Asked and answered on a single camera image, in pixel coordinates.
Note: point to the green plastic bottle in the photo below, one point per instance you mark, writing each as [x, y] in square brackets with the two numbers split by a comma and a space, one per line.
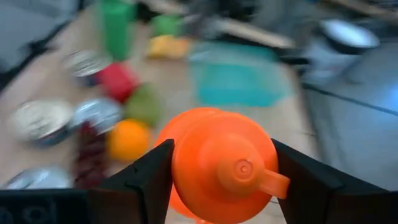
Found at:
[116, 28]

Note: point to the white trash bin black bag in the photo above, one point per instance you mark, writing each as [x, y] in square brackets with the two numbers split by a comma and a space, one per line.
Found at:
[348, 34]

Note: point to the bright green apple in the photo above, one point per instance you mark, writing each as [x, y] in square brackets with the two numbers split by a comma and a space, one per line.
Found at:
[166, 25]

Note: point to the green label tuna can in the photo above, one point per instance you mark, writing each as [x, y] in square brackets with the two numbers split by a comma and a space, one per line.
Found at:
[98, 113]
[38, 179]

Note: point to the orange fruit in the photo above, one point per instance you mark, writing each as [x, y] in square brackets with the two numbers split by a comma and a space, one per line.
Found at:
[129, 140]

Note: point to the blue label salmon can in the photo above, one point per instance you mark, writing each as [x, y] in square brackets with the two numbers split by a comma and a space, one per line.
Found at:
[85, 63]
[42, 121]

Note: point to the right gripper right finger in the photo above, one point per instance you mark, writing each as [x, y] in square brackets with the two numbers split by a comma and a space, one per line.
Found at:
[311, 196]

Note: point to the red grapes bunch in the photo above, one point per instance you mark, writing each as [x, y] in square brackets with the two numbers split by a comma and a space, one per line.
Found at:
[90, 155]

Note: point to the red bell pepper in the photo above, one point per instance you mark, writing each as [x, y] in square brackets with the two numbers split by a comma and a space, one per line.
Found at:
[118, 81]

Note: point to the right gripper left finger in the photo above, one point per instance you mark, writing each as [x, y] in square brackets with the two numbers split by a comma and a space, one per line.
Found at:
[146, 186]

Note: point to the teal cutting mat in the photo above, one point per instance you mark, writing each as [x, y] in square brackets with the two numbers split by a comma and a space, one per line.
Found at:
[236, 77]

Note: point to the orange plastic bottle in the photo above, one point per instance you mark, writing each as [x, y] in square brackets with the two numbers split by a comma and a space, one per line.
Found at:
[217, 161]

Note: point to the dark green pear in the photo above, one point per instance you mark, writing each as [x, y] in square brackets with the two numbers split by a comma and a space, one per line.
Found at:
[144, 104]

